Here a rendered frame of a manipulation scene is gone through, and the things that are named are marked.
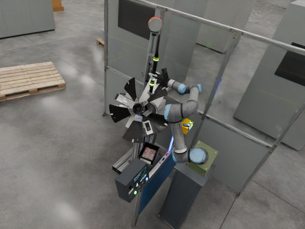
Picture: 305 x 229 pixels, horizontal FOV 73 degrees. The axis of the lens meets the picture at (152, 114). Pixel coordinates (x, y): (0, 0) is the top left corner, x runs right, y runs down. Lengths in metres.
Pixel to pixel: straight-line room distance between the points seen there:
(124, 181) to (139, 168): 0.16
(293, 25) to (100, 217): 3.76
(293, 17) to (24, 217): 4.41
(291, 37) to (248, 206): 2.57
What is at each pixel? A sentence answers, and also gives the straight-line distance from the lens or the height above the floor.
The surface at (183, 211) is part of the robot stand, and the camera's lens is 2.43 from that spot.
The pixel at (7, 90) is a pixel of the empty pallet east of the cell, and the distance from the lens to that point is 4.63.
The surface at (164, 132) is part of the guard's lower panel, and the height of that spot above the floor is 0.35.
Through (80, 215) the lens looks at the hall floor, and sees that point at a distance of 2.83.
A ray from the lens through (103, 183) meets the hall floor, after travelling 3.01.
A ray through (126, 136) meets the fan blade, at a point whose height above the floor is 0.97.
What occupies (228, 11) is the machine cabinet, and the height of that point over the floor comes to 1.31.
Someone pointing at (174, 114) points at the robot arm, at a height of 1.62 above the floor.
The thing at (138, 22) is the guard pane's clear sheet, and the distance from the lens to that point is 2.81.
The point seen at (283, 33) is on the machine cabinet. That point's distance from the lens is 3.97.
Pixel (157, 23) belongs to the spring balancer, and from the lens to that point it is 2.48.
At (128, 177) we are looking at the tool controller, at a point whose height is 1.25.
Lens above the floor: 2.55
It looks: 39 degrees down
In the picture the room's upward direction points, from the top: 11 degrees clockwise
